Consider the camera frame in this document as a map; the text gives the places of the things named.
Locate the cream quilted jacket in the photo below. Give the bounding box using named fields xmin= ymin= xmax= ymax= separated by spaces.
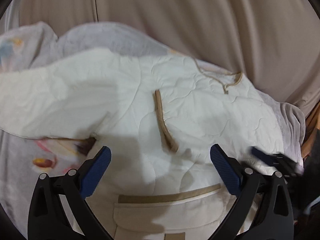
xmin=1 ymin=48 xmax=284 ymax=239

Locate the orange hanging garment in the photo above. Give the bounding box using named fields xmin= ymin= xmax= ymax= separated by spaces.
xmin=301 ymin=103 xmax=320 ymax=159

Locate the beige curtain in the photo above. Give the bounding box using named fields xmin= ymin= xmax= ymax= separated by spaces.
xmin=18 ymin=0 xmax=320 ymax=117

